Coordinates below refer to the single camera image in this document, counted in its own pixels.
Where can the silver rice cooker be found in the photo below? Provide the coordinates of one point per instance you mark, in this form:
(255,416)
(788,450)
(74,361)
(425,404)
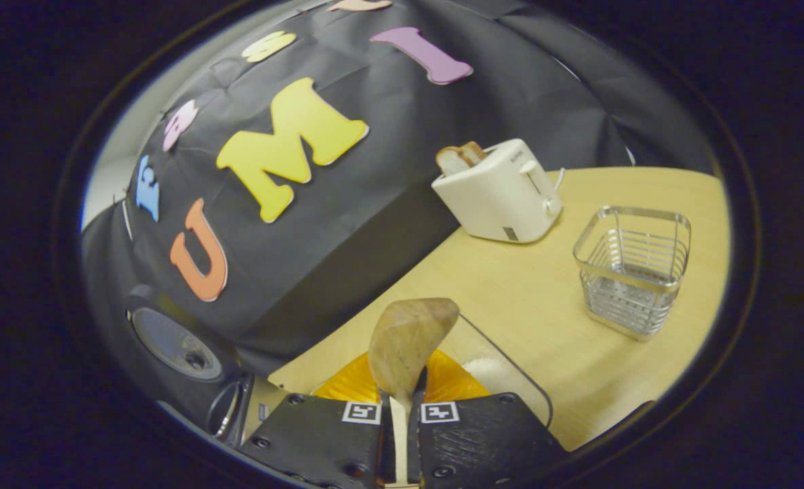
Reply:
(178,346)

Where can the wooden spoon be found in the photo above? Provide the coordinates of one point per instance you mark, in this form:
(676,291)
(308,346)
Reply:
(405,339)

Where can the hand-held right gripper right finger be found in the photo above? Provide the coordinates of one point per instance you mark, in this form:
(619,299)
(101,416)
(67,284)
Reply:
(415,441)

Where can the bread slice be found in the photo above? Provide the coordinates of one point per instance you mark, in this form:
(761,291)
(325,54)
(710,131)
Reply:
(451,161)
(475,152)

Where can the white toaster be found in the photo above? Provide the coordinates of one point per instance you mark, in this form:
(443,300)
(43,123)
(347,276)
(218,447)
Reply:
(497,197)

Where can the clear plastic container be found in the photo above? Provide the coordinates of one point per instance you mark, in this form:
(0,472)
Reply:
(510,380)

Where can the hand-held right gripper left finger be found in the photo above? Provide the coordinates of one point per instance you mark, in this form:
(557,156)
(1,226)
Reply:
(384,441)

